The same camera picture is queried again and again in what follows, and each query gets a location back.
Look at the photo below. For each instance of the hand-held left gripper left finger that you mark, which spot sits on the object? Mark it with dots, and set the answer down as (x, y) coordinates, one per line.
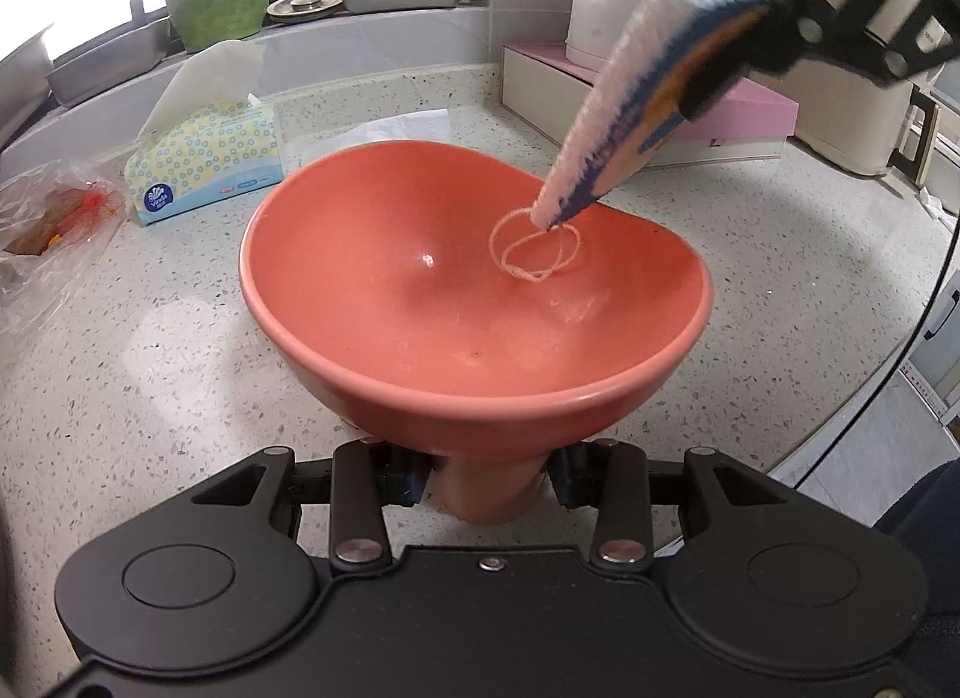
(412, 484)

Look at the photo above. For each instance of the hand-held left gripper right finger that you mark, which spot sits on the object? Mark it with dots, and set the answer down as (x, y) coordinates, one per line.
(561, 482)

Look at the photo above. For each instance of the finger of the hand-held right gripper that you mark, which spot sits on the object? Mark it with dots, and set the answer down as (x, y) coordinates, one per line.
(787, 31)

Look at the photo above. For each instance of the orange footed bowl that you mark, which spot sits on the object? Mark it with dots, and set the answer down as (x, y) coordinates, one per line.
(420, 338)

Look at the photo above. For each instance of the blue orange dish cloth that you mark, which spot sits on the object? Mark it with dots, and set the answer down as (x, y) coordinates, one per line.
(637, 106)

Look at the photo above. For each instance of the patterned tissue pack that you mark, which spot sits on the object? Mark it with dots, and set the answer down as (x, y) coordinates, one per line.
(202, 158)

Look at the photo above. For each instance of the cream appliance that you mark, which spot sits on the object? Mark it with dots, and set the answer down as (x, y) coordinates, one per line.
(847, 121)

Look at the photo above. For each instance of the pink box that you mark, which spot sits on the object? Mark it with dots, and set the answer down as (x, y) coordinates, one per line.
(540, 83)

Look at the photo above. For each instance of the white paper slip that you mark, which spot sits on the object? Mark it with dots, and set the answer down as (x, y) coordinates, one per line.
(375, 132)

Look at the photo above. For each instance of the person's dark blue clothing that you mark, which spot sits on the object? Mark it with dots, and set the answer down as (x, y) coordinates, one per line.
(930, 563)

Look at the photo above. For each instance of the clear plastic bag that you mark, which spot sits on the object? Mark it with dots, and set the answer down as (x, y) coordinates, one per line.
(52, 241)

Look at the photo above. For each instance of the round steel lid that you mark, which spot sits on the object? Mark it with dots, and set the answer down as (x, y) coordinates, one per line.
(304, 5)

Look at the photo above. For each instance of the small steel tray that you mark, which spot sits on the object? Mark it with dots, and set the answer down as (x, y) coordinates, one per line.
(105, 65)

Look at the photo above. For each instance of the large steel tray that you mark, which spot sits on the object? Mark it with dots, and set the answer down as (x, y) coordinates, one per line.
(22, 83)

